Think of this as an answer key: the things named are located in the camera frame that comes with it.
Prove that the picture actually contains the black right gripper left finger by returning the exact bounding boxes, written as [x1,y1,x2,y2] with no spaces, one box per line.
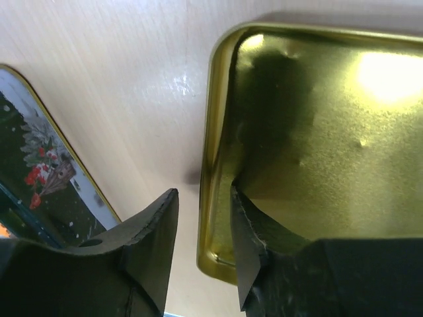
[1,188,179,316]

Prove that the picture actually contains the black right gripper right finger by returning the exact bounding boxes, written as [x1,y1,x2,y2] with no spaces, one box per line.
[231,187,422,316]

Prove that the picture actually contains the gold tin lid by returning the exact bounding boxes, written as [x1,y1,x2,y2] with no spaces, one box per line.
[197,22,422,283]

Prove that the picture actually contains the gold square tin box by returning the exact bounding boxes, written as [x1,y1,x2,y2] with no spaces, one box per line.
[1,65,120,248]

